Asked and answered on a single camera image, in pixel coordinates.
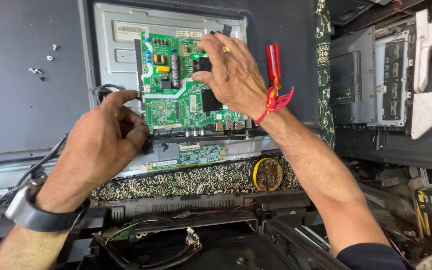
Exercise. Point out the person's left hand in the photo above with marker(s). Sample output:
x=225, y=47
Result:
x=92, y=150

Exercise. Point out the person's right hand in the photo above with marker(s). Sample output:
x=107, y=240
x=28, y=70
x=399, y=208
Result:
x=234, y=78

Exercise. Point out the large green circuit board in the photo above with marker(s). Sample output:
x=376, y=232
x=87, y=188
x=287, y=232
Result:
x=171, y=101

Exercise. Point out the red thread wristband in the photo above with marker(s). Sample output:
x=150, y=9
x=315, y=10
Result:
x=274, y=102

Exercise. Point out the black silver wristwatch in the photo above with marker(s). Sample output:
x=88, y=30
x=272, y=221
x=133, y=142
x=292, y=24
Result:
x=39, y=215

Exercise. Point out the small green circuit board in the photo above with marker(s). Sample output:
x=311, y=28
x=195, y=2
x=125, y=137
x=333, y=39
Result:
x=197, y=155

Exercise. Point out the dark grey television back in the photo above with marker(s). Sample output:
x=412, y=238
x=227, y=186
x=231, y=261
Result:
x=21, y=101

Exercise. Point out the green gold patterned cloth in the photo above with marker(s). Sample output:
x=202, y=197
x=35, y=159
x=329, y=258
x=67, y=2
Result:
x=186, y=182

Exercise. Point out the yellow tin of solder paste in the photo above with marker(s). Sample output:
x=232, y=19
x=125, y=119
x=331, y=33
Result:
x=268, y=174

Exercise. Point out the grey metal television chassis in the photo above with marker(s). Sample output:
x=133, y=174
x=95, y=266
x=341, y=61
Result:
x=118, y=45

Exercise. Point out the dismantled grey television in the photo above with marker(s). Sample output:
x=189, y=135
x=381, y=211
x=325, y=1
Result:
x=353, y=78

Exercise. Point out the black plastic television cover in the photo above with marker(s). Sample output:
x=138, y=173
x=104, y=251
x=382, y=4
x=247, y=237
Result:
x=201, y=240

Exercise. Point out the black strip circuit board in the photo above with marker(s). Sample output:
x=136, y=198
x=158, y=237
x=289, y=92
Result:
x=394, y=80

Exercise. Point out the heap of electronic scrap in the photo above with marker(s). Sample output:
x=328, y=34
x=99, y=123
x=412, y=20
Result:
x=396, y=187

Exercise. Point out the dark blue sleeve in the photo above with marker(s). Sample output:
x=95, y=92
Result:
x=369, y=258

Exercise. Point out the long white plastic bracket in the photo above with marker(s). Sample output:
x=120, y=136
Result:
x=423, y=48

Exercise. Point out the wide white plastic bracket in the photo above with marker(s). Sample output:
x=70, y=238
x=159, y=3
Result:
x=423, y=114

